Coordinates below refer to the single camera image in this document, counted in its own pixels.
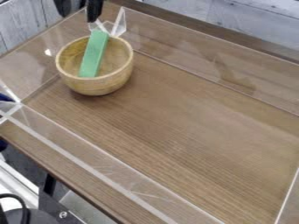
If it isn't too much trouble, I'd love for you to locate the black cable loop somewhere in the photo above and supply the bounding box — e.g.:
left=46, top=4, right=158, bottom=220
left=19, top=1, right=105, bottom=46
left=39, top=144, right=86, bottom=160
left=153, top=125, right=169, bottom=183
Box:
left=0, top=193, right=34, bottom=224

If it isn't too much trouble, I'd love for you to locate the light brown wooden bowl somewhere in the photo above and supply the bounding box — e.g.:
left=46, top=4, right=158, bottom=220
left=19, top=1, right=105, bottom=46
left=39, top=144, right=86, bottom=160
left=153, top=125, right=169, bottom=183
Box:
left=55, top=36, right=135, bottom=96

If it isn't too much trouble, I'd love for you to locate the clear acrylic tray enclosure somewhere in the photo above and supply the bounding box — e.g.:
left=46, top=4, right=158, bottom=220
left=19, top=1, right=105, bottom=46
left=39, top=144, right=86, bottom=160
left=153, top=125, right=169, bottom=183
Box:
left=0, top=4, right=299, bottom=224

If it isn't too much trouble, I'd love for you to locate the black table leg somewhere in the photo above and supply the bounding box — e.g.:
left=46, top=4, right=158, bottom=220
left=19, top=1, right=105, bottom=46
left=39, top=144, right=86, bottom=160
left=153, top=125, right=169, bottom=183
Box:
left=43, top=174, right=57, bottom=196

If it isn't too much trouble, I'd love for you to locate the green rectangular block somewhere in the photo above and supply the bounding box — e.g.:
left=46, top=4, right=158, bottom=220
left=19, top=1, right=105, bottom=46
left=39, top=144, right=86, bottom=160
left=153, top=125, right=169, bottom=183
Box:
left=79, top=30, right=109, bottom=78

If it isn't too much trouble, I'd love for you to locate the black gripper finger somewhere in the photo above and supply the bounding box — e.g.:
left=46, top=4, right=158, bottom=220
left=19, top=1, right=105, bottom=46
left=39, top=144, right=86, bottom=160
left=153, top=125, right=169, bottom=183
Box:
left=54, top=0, right=71, bottom=18
left=87, top=0, right=105, bottom=23

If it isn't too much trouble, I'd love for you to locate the black metal base bracket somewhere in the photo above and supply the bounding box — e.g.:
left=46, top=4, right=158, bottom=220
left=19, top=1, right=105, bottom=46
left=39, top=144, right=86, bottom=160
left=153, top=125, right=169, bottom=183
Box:
left=39, top=191, right=87, bottom=224

